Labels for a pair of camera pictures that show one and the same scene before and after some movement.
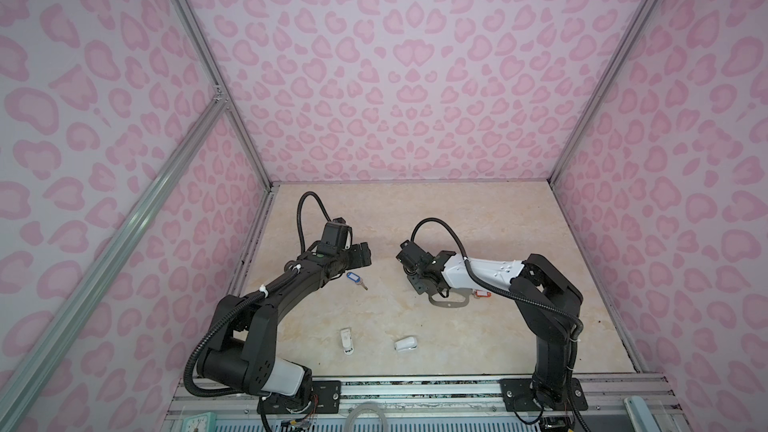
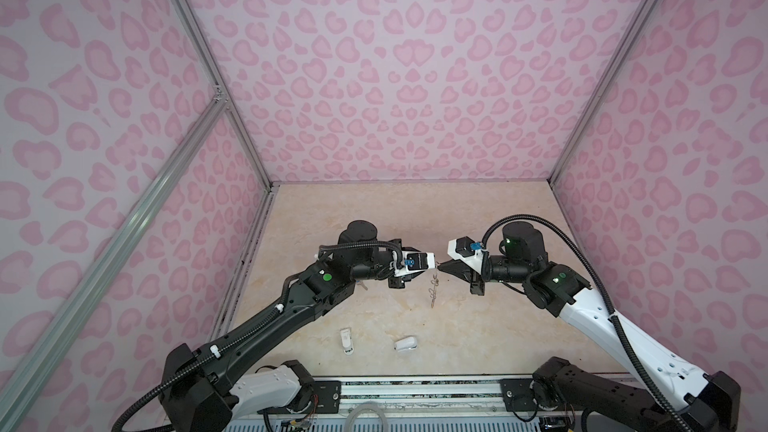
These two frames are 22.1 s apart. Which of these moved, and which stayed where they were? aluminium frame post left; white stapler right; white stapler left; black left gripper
Moved: black left gripper
Stayed: white stapler right; aluminium frame post left; white stapler left
